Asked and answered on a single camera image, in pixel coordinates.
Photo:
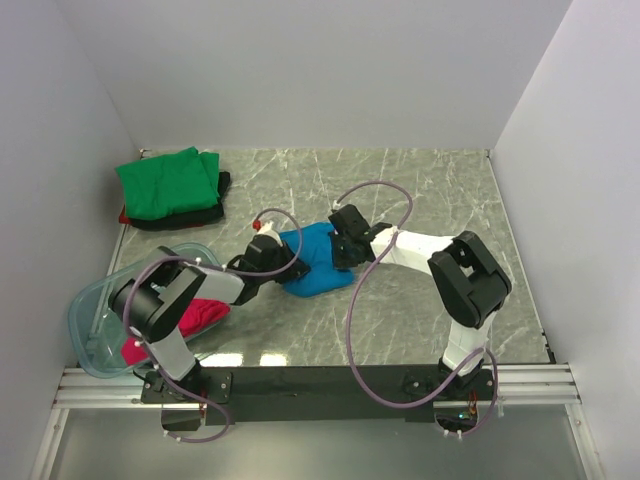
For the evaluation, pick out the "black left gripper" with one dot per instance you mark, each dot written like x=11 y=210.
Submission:
x=295 y=270

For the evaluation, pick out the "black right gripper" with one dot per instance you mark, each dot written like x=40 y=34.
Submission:
x=339 y=262

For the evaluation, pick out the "blue t-shirt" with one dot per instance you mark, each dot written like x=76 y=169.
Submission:
x=323 y=276

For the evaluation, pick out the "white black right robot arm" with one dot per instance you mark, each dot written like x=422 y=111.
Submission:
x=472 y=285

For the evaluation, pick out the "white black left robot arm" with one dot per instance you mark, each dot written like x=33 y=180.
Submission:
x=151 y=303

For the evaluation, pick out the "black folded t-shirt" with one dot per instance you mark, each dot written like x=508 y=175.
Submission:
x=192 y=219

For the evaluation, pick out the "crimson crumpled t-shirt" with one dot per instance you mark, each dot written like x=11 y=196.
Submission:
x=198 y=317

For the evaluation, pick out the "green folded t-shirt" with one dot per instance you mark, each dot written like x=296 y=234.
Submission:
x=170 y=184

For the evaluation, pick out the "red folded t-shirt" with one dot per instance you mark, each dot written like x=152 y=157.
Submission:
x=123 y=219

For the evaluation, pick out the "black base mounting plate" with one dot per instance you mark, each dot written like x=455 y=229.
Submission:
x=296 y=393

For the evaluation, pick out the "clear plastic bin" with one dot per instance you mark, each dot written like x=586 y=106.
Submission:
x=97 y=333

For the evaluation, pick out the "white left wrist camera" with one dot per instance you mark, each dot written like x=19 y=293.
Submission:
x=266 y=228

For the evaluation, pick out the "aluminium frame rail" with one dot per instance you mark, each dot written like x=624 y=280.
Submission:
x=519 y=385

